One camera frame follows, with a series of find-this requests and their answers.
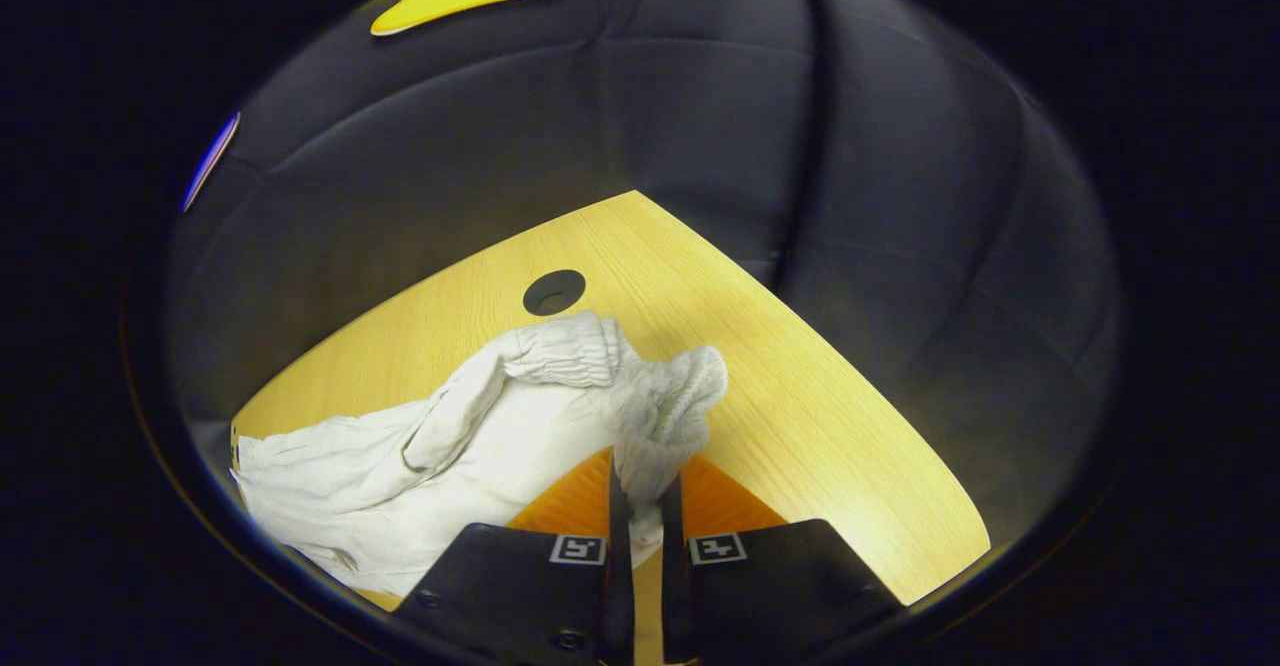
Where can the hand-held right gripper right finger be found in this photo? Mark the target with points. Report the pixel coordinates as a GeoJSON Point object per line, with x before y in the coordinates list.
{"type": "Point", "coordinates": [675, 596]}

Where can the white jeans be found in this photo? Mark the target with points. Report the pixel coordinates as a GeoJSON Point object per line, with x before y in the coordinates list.
{"type": "Point", "coordinates": [450, 476]}

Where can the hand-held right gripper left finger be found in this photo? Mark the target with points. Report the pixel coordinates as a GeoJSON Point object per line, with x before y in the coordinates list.
{"type": "Point", "coordinates": [620, 596]}

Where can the round black table grommet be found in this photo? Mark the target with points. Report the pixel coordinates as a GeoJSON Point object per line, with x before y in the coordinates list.
{"type": "Point", "coordinates": [553, 292]}

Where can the black backdrop cloth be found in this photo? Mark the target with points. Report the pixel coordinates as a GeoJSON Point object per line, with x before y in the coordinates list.
{"type": "Point", "coordinates": [700, 126]}

